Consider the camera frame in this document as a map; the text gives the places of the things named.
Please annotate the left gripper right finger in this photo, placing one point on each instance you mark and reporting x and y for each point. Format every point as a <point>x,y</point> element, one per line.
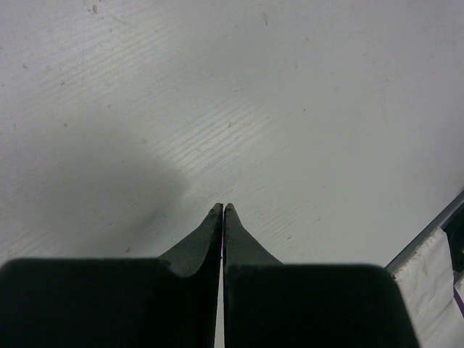
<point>268,303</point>

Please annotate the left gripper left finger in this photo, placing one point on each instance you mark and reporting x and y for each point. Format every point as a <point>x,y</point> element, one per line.
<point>165,301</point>

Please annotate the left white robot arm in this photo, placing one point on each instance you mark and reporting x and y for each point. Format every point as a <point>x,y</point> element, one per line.
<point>429,275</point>

